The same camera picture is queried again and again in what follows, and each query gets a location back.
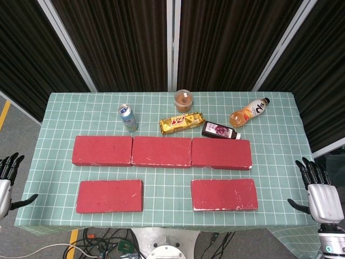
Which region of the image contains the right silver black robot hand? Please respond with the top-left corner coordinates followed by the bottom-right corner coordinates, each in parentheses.
top-left (287, 157), bottom-right (345, 224)

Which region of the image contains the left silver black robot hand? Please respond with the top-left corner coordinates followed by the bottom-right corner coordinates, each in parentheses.
top-left (0, 152), bottom-right (39, 221)

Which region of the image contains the red brick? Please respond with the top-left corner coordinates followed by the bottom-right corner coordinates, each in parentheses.
top-left (190, 138), bottom-right (253, 171)
top-left (131, 136), bottom-right (192, 168)
top-left (71, 135), bottom-right (134, 166)
top-left (75, 180), bottom-right (144, 214)
top-left (190, 178), bottom-right (259, 212)

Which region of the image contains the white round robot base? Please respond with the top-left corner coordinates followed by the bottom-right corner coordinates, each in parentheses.
top-left (131, 228), bottom-right (202, 259)

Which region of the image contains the black chair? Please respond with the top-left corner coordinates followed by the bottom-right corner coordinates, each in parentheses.
top-left (314, 154), bottom-right (345, 189)

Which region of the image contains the orange juice bottle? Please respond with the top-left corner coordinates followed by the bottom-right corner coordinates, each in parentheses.
top-left (229, 97), bottom-right (271, 128)

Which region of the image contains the dark ribbed partition panel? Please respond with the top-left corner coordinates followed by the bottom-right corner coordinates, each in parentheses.
top-left (176, 0), bottom-right (305, 92)
top-left (0, 0), bottom-right (91, 122)
top-left (258, 0), bottom-right (345, 153)
top-left (51, 0), bottom-right (173, 92)

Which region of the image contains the dark purple grape drink bottle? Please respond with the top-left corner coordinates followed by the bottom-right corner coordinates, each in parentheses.
top-left (201, 120), bottom-right (242, 140)

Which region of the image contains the green circuit board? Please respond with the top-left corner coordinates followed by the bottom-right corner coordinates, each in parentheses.
top-left (118, 241), bottom-right (133, 253)

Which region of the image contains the light blue drink can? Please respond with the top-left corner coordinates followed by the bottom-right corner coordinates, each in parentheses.
top-left (117, 104), bottom-right (139, 132)

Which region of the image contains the green checkered tablecloth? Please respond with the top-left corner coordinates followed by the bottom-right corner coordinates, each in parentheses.
top-left (13, 91), bottom-right (328, 258)

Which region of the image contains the yellow biscuit packet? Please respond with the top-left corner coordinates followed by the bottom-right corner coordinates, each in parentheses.
top-left (158, 112), bottom-right (205, 135)

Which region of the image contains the clear plastic snack jar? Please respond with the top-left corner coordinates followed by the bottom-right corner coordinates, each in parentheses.
top-left (173, 88), bottom-right (194, 113)

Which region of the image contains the white partition base rail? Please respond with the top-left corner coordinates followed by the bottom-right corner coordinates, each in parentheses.
top-left (0, 90), bottom-right (43, 126)
top-left (312, 145), bottom-right (345, 159)

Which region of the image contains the white floor cable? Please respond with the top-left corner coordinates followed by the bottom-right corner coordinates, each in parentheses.
top-left (0, 243), bottom-right (94, 259)

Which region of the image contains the black floor cable bundle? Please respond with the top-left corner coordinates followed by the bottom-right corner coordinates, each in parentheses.
top-left (207, 231), bottom-right (237, 259)
top-left (63, 228), bottom-right (141, 259)

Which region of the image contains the white partition frame post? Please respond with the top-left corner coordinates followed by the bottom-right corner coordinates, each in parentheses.
top-left (166, 0), bottom-right (181, 91)
top-left (37, 0), bottom-right (98, 92)
top-left (252, 0), bottom-right (319, 91)

